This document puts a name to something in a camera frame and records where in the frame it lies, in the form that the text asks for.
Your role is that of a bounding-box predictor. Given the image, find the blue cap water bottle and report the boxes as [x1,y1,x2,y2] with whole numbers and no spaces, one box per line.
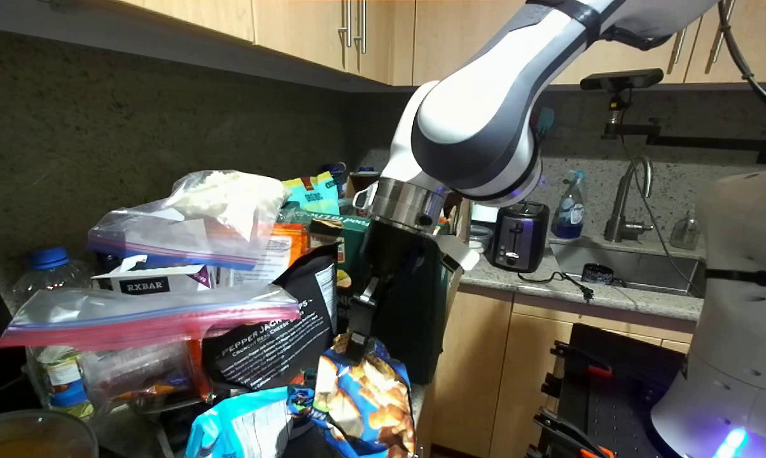
[9,244,93,310]

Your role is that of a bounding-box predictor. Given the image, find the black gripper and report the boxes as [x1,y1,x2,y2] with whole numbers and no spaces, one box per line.
[348,218,452,352]

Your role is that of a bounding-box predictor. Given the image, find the light blue plastic bag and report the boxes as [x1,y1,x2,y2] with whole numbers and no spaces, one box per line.
[182,386,294,458]

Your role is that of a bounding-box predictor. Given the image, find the blue label bottle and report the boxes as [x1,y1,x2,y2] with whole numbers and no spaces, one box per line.
[26,344,96,426]

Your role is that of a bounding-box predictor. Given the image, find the black toaster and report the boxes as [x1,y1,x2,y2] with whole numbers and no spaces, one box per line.
[488,198,553,274]

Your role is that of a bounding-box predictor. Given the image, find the wooden lower drawers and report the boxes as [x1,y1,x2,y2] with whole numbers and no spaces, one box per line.
[420,287,698,458]

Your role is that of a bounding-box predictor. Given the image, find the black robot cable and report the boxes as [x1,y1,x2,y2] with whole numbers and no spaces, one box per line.
[716,0,766,114]

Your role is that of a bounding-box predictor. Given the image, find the purple tinted zip bag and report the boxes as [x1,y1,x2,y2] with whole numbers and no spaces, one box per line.
[86,169,294,271]

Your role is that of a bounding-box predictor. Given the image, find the blue spray bottle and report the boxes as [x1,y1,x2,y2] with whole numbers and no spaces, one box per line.
[549,169,588,244]

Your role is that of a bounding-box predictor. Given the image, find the blue snack wrapper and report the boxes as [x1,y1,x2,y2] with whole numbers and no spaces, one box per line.
[291,333,420,458]

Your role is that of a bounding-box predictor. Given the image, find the black stereo camera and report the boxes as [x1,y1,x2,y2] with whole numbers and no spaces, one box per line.
[577,66,666,95]

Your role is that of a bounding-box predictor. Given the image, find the cardboard organic greens box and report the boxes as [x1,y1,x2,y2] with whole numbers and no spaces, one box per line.
[371,253,465,390]

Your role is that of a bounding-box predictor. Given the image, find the metal faucet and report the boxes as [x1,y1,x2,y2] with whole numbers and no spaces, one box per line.
[604,156,657,246]

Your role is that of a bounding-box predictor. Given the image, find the black snack bag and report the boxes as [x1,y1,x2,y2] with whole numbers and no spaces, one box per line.
[200,244,344,394]

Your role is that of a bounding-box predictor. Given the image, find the steel sink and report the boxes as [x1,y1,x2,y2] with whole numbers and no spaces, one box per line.
[577,241,707,298]

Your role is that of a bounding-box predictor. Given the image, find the black cart orange clips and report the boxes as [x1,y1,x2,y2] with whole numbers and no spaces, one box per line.
[530,320,693,458]

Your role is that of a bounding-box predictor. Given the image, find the wooden upper cabinets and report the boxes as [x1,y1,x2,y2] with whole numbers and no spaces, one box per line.
[117,0,766,90]

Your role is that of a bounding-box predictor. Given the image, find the round bowl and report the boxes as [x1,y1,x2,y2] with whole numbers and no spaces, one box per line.
[0,409,101,458]

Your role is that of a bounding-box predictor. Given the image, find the teal food carton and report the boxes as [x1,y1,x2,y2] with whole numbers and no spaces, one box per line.
[279,170,348,218]

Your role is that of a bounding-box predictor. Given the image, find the black toaster cord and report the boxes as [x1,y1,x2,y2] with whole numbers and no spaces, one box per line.
[513,267,598,306]

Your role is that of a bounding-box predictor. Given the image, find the pink seal zip bag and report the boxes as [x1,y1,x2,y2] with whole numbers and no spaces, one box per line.
[0,279,305,354]

